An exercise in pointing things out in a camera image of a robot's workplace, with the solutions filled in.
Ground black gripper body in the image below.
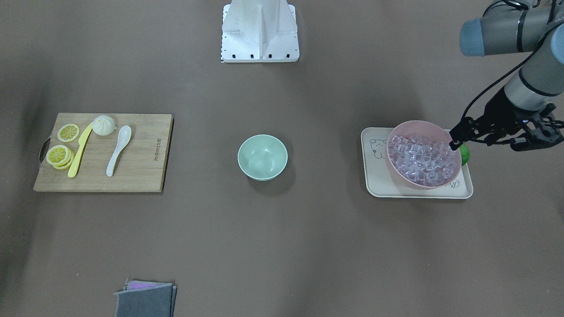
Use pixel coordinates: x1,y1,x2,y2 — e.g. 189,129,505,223
472,89,550,138

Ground white ceramic spoon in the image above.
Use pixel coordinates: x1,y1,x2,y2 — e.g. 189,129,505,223
105,125,132,177

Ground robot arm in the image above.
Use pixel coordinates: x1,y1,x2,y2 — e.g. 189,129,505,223
449,0,564,152

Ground pile of clear ice cubes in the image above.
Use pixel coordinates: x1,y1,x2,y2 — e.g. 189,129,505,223
387,134,460,187

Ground pink bowl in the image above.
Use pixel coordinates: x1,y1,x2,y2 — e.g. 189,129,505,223
386,120,463,189

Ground mint green bowl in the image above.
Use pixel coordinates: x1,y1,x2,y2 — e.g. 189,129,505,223
237,134,289,182

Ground green lime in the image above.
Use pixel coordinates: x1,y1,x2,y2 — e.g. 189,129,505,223
458,144,471,166

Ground cream rectangular tray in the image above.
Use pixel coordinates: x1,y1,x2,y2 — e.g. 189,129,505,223
360,128,474,200

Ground grey folded cloth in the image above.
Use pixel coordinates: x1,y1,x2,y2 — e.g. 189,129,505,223
114,283,177,317

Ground purple cloth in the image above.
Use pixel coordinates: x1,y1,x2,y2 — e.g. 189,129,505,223
123,280,169,291

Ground yellow plastic knife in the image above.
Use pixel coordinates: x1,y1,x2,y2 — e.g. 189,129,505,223
68,122,93,178

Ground single lemon slice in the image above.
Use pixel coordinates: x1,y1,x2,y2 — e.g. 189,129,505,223
57,124,81,143

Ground stacked lemon slices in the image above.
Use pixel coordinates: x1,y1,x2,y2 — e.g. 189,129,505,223
45,145,75,170

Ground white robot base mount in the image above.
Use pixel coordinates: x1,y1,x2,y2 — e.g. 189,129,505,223
220,0,300,63

